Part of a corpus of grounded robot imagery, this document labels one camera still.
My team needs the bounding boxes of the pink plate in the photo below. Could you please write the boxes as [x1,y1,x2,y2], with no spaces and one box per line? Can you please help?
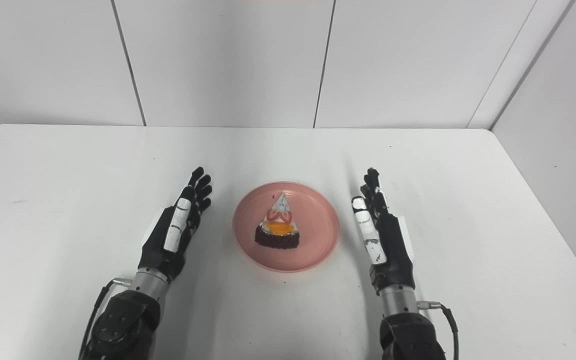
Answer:
[232,181,341,273]

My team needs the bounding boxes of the chocolate cake slice with fruit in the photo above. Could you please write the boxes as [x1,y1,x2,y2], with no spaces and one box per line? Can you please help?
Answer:
[254,192,300,250]

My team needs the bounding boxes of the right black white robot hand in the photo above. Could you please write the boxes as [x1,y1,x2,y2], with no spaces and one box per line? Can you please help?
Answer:
[351,167,416,295]

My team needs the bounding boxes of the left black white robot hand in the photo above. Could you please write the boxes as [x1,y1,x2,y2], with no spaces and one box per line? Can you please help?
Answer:
[137,166,213,282]

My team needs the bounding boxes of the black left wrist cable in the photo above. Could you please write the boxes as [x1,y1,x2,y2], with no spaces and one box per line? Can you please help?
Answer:
[77,278,133,360]

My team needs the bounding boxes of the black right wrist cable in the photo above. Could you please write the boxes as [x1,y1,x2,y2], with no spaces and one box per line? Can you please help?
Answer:
[417,300,460,360]

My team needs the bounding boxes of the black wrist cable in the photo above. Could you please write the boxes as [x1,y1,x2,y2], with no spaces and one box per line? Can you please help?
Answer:
[417,300,460,360]
[77,278,133,360]

